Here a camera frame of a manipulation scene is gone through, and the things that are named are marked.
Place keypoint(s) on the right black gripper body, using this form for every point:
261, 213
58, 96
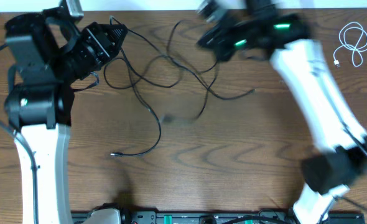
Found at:
244, 35

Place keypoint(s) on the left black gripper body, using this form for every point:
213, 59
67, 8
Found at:
97, 48

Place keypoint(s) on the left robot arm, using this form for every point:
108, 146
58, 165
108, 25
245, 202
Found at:
51, 53

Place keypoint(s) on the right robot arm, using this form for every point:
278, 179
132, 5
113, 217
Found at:
288, 45

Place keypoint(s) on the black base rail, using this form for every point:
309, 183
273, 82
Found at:
264, 216

